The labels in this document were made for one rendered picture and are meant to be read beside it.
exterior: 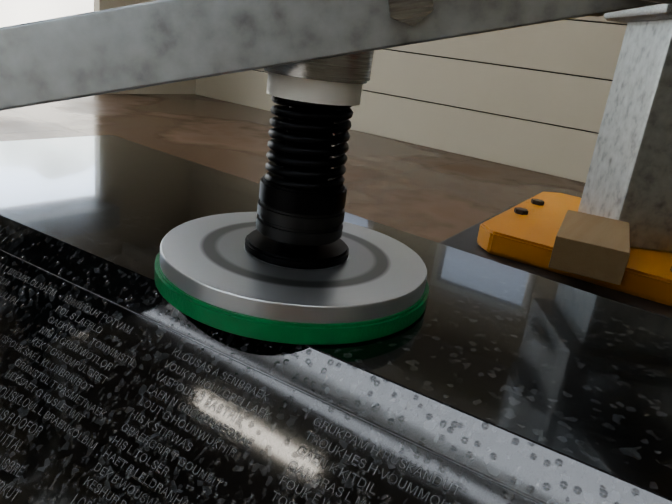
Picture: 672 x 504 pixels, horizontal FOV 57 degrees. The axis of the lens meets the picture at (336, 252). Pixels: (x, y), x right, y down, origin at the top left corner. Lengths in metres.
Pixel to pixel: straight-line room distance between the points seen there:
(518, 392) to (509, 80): 6.49
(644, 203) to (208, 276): 0.87
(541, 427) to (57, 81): 0.37
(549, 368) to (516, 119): 6.40
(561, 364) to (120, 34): 0.36
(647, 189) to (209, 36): 0.88
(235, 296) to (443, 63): 6.80
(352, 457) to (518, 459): 0.09
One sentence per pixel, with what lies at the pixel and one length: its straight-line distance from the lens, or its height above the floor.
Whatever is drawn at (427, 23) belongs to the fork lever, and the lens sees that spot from 0.41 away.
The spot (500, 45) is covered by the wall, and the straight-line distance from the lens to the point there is 6.91.
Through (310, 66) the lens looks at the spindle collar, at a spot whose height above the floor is 1.04.
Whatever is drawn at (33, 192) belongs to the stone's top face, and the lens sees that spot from 0.72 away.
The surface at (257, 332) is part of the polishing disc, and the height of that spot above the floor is 0.87.
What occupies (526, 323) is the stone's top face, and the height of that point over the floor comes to 0.87.
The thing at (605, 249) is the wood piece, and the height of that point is 0.83.
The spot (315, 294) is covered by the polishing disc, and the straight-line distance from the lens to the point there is 0.42.
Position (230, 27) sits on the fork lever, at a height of 1.06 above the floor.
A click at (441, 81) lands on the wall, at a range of 7.16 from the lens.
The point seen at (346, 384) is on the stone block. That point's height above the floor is 0.86.
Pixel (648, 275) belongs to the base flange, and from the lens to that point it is 1.05.
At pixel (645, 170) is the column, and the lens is 1.15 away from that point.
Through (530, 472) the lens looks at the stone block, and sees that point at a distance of 0.36.
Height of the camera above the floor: 1.06
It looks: 19 degrees down
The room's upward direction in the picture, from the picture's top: 8 degrees clockwise
